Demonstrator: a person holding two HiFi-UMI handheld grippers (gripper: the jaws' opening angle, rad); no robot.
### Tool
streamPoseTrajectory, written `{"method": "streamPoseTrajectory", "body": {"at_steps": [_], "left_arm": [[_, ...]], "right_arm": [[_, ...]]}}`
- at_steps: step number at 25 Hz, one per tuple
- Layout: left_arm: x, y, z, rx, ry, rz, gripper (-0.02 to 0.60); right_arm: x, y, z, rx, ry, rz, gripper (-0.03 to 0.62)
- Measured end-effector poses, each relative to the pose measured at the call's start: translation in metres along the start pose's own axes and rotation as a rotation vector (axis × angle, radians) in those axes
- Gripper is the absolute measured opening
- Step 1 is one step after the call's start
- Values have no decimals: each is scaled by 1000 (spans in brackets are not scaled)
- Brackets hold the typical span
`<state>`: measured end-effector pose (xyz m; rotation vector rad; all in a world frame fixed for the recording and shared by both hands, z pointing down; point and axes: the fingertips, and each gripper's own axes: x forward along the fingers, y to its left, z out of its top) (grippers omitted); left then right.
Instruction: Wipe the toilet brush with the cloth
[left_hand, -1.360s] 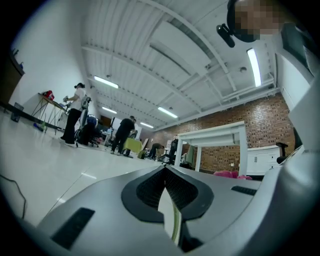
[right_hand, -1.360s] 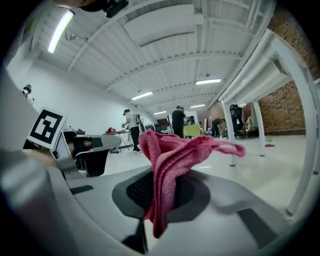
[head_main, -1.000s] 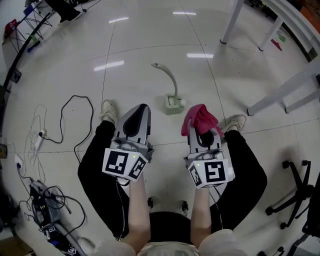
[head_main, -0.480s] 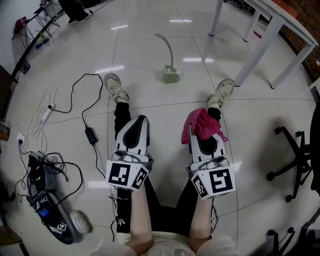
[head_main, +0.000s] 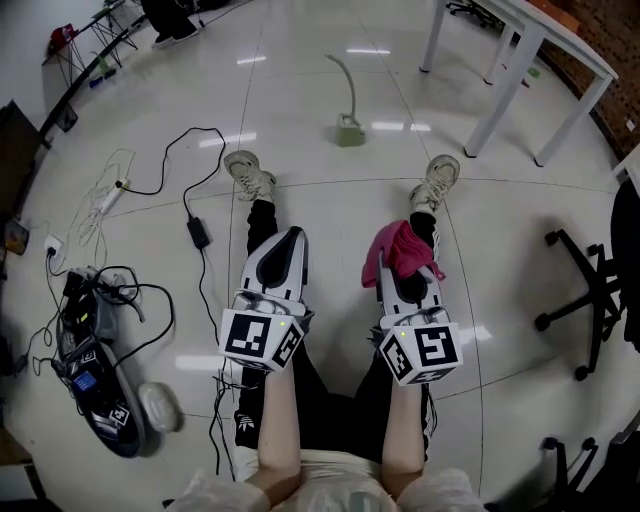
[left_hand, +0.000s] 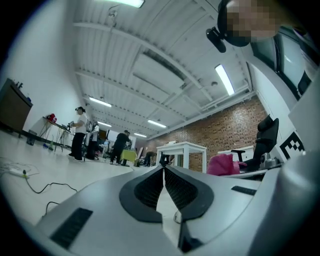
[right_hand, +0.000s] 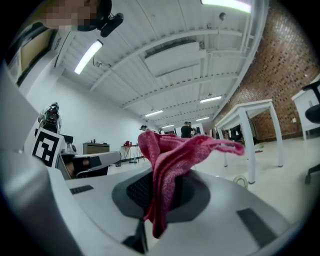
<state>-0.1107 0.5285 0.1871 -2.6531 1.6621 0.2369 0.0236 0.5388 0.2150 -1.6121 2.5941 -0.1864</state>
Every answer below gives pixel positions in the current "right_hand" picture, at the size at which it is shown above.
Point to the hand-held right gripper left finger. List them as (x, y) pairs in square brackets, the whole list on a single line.
[(100, 200)]

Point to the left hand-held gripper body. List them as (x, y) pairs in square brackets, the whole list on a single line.
[(46, 147)]

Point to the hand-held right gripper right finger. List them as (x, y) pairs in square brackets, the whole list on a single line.
[(225, 200)]

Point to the pink cloth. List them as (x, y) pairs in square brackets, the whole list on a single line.
[(170, 160)]

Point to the clear tape roll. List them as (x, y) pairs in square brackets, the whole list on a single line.
[(243, 182)]

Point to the grey low cabinet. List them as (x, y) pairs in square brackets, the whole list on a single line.
[(96, 148)]

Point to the small folding table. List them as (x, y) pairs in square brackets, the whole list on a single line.
[(131, 147)]

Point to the red object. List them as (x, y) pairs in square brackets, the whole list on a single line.
[(128, 143)]

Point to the long ceiling light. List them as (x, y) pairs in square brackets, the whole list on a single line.
[(88, 56), (153, 113), (226, 4), (210, 99), (202, 119)]

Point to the long white table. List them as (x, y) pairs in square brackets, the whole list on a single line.
[(250, 106)]

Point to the person's torso in white shirt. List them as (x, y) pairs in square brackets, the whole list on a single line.
[(53, 47)]

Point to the short white table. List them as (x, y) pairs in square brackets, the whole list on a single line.
[(302, 107)]

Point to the black office chair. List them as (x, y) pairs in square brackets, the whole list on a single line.
[(313, 112)]

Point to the person's head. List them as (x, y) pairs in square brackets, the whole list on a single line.
[(72, 15)]

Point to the white ceiling air conditioner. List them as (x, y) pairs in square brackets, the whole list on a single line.
[(172, 61)]

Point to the black head-mounted camera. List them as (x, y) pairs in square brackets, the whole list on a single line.
[(111, 23)]

